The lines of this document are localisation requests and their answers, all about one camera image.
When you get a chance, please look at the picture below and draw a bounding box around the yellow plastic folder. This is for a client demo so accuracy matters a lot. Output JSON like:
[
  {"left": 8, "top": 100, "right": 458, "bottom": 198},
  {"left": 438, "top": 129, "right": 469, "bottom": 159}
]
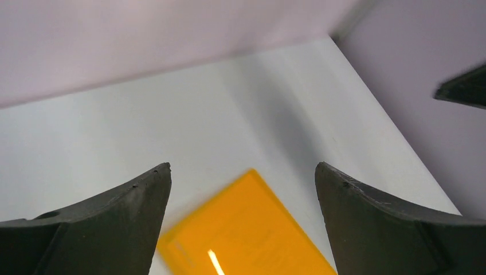
[{"left": 156, "top": 169, "right": 335, "bottom": 274}]

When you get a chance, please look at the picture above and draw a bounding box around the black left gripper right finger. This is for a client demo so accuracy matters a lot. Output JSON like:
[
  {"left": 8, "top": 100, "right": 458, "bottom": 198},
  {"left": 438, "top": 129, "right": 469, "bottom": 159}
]
[{"left": 315, "top": 162, "right": 485, "bottom": 274}]

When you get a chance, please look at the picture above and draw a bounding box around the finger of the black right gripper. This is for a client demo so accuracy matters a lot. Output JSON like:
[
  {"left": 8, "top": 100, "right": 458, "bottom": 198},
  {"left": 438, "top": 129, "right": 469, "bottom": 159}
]
[{"left": 433, "top": 64, "right": 485, "bottom": 109}]

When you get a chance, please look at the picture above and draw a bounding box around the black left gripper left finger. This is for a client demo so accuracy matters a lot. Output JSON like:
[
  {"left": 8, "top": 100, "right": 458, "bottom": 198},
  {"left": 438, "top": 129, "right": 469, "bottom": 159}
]
[{"left": 1, "top": 163, "right": 171, "bottom": 274}]

